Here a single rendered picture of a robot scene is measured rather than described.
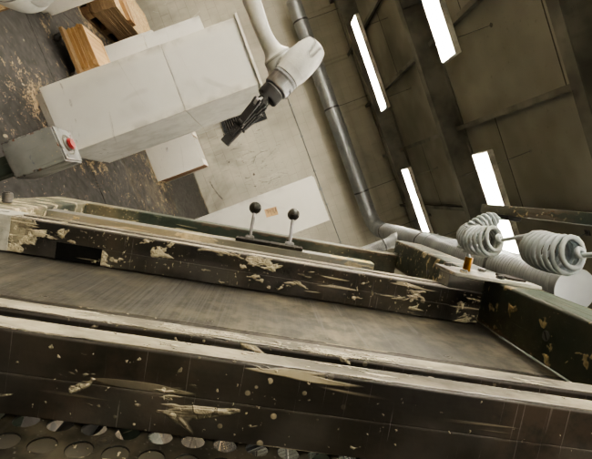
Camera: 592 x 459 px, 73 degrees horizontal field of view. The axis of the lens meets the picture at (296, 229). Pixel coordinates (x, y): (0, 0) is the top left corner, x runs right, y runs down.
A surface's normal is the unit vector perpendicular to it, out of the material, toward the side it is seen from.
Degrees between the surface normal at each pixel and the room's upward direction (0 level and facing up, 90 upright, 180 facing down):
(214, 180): 90
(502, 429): 90
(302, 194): 90
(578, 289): 91
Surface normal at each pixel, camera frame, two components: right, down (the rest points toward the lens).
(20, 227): 0.07, 0.11
